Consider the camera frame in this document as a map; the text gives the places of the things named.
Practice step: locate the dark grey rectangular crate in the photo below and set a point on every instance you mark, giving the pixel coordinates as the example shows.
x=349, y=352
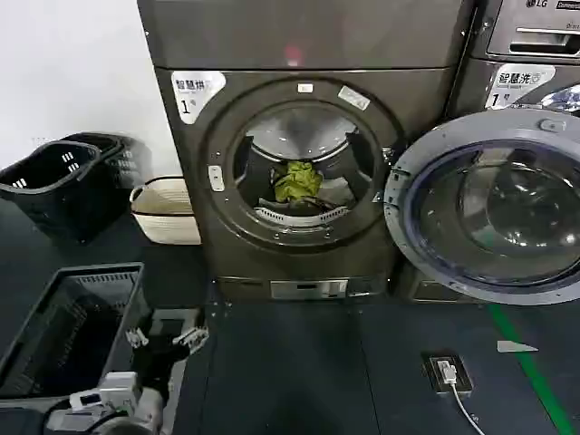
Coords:
x=31, y=326

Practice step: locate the white number sticker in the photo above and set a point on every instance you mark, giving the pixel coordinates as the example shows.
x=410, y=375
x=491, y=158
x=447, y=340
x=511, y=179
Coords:
x=195, y=90
x=516, y=81

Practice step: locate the green floor tape line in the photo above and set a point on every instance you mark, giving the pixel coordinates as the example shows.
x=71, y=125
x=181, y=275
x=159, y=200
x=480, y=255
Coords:
x=530, y=371

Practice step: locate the round glass dryer door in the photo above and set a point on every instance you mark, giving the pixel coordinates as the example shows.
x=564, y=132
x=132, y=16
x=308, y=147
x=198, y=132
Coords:
x=489, y=281

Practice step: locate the green crumpled cloth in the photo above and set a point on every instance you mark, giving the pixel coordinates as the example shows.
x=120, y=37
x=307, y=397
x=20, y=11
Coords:
x=299, y=181

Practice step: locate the white woven basket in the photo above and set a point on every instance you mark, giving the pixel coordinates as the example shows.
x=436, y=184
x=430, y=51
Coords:
x=167, y=222

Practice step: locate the grey front-loading dryer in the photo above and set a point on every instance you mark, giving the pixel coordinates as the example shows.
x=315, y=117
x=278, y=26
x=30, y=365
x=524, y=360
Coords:
x=317, y=45

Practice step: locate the silver stacked washing machine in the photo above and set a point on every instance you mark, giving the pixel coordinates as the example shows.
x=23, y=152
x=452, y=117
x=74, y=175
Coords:
x=534, y=27

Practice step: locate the black plastic laundry basket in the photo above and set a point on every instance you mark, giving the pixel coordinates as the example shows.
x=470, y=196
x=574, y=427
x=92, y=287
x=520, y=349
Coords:
x=68, y=204
x=131, y=158

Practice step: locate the grey tape piece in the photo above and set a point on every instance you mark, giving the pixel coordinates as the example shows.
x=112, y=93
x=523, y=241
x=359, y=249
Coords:
x=514, y=346

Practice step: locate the grey dryer with closed door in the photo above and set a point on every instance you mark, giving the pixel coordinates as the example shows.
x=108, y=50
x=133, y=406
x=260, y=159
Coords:
x=471, y=86

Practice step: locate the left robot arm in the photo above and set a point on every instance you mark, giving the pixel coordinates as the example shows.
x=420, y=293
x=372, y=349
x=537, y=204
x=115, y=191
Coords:
x=118, y=423

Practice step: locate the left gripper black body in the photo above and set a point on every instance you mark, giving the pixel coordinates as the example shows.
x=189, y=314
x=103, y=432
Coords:
x=154, y=362

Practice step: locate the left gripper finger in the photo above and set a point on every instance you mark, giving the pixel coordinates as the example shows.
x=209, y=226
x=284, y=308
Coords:
x=192, y=337
x=137, y=337

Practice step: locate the dark garment in drum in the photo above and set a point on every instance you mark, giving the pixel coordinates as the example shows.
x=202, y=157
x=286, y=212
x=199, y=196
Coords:
x=324, y=202

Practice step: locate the metal floor socket box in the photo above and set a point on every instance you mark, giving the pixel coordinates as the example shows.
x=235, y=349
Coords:
x=462, y=380

